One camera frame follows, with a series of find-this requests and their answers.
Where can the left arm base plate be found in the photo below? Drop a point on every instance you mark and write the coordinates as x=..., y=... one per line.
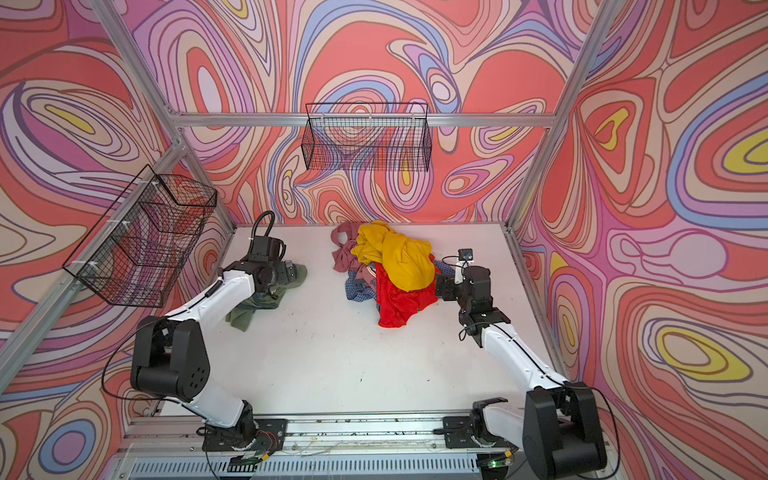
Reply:
x=265, y=435

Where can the pink printed cloth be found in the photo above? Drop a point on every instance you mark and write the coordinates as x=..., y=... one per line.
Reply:
x=367, y=274

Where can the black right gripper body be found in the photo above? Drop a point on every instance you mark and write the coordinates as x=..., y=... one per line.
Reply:
x=464, y=301

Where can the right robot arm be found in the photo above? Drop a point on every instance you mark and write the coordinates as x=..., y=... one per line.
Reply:
x=558, y=428

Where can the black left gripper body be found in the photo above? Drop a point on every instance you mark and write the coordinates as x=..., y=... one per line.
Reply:
x=282, y=273

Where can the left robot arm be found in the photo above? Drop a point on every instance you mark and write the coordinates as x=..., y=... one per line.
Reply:
x=170, y=359

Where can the blue checkered cloth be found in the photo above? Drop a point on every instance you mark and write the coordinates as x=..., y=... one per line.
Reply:
x=359, y=289

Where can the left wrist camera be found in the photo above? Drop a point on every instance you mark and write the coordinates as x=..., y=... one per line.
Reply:
x=266, y=249

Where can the yellow cloth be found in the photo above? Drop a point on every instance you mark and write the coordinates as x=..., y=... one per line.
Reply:
x=406, y=261

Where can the black wire basket back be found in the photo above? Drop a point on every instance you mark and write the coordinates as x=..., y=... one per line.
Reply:
x=367, y=136

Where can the maroon cloth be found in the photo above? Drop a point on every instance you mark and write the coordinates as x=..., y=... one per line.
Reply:
x=344, y=238

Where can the aluminium rail base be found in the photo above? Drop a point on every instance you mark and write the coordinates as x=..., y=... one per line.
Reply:
x=368, y=445

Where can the black wire basket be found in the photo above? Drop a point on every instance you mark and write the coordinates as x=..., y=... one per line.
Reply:
x=367, y=136
x=160, y=219

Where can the red cloth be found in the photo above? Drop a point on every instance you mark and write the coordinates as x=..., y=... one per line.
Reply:
x=405, y=292

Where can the black wire basket left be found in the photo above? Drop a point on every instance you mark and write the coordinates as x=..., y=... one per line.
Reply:
x=160, y=219

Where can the green cloth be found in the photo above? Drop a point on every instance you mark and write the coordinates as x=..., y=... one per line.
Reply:
x=240, y=317

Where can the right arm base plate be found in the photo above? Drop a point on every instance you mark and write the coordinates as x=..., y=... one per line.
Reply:
x=467, y=431

